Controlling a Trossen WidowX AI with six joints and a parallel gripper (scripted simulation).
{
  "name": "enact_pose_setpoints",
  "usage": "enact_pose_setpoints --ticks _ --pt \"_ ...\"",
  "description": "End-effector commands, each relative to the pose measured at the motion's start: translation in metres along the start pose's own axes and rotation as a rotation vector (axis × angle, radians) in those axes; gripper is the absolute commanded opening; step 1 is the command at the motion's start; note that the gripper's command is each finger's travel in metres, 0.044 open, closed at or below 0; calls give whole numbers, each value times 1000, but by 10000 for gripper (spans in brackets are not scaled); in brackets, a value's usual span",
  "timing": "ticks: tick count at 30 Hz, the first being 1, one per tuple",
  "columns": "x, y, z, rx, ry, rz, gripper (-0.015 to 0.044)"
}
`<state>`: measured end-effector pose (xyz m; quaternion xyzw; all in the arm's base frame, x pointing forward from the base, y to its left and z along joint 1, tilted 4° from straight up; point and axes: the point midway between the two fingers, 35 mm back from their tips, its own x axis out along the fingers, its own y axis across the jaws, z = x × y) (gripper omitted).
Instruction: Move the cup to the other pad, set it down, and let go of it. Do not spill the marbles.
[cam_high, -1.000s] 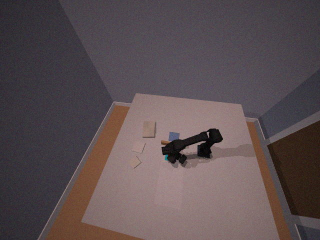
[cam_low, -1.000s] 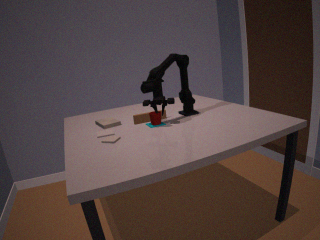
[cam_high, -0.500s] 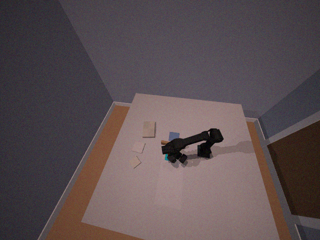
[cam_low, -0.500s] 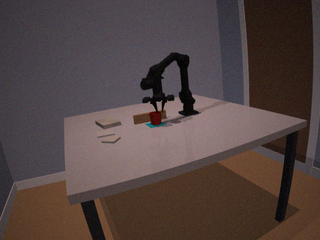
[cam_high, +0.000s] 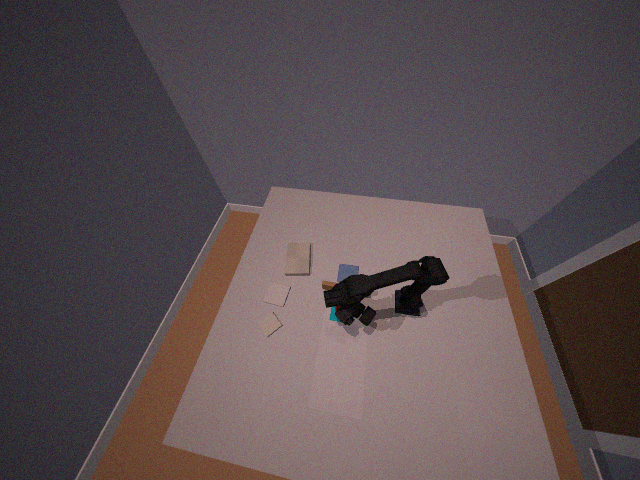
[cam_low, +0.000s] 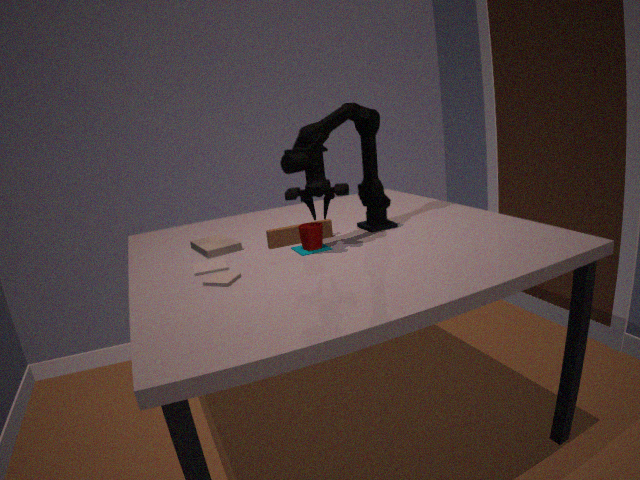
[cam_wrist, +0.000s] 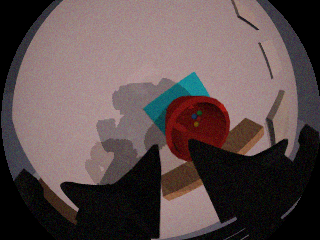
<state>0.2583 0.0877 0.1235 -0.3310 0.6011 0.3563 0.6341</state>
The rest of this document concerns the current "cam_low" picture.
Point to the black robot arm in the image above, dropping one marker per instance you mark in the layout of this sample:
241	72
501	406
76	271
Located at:
307	154

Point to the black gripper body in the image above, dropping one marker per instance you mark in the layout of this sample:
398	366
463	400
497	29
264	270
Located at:
339	189

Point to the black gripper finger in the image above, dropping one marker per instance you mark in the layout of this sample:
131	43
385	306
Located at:
326	204
310	204

